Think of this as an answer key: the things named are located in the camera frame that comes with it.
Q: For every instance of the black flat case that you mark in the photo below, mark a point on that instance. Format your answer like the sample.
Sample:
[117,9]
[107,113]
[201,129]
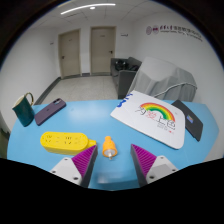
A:
[188,120]

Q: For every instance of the grey sofa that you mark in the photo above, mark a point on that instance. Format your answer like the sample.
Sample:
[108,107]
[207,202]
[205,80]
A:
[123,81]

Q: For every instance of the long ceiling light strip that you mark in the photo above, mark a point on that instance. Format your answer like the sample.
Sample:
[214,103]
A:
[86,6]

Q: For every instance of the black bag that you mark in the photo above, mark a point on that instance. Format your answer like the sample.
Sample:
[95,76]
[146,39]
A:
[121,66]

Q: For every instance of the grey cloth-covered furniture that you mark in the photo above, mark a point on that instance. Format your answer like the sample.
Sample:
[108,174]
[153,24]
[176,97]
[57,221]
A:
[163,78]

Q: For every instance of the small round ceiling light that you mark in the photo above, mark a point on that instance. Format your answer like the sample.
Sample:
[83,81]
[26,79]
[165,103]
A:
[92,7]

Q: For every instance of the yellow power strip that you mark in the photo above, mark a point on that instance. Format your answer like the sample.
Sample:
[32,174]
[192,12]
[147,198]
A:
[63,141]

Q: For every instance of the beige door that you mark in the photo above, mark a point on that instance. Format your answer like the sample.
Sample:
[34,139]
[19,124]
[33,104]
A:
[70,55]
[102,51]

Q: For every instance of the purple phone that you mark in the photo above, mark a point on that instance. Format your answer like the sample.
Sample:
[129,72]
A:
[50,111]

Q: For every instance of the wall logo lettering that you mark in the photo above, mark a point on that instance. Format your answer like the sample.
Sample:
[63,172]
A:
[175,31]

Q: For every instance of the orange charger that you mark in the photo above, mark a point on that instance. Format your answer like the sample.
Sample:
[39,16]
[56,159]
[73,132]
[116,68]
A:
[109,146]

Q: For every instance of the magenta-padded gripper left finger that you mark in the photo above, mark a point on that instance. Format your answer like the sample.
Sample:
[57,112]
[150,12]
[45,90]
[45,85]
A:
[66,168]

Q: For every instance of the dark green mug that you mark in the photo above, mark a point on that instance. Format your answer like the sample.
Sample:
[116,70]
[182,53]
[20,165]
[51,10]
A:
[24,113]

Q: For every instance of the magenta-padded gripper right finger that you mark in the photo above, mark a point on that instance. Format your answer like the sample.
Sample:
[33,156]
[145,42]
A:
[161,166]

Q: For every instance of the white rainbow-print mouse pad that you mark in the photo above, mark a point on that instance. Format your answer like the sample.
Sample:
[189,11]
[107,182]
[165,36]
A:
[150,118]

